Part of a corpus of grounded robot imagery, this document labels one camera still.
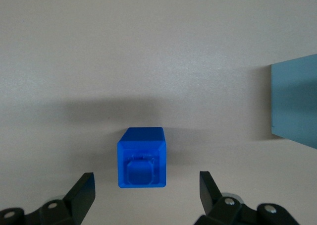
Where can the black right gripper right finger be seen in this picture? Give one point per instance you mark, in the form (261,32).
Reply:
(213,205)

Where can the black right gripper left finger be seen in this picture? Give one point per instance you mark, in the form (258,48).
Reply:
(74,205)

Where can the blue plastic part with knob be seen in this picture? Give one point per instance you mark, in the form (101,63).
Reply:
(141,160)

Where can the gray square base block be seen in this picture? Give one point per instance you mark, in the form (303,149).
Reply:
(294,103)

